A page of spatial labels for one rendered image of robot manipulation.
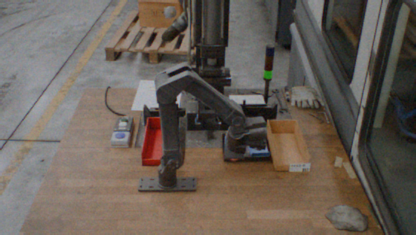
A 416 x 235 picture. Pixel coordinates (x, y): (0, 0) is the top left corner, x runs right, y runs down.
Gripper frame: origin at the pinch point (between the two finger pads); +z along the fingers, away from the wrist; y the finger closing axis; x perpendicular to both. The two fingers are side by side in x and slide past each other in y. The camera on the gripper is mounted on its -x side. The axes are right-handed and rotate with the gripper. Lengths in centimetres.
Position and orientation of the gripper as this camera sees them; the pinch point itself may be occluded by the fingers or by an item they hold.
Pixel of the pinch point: (233, 155)
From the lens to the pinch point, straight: 168.1
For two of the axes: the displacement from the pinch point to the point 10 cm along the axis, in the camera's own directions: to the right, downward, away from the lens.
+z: -0.1, 4.9, 8.7
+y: 0.4, -8.7, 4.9
